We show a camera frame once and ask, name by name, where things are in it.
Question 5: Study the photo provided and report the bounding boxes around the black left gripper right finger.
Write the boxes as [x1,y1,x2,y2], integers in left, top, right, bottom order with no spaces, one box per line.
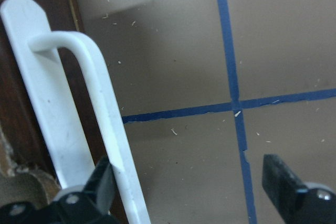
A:
[262,154,308,215]

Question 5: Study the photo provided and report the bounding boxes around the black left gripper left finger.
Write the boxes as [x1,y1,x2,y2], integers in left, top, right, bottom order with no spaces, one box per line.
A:
[82,156,116,214]

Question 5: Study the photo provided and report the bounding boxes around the wooden drawer with white handle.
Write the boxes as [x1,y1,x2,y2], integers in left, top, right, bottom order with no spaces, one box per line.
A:
[1,0,150,223]

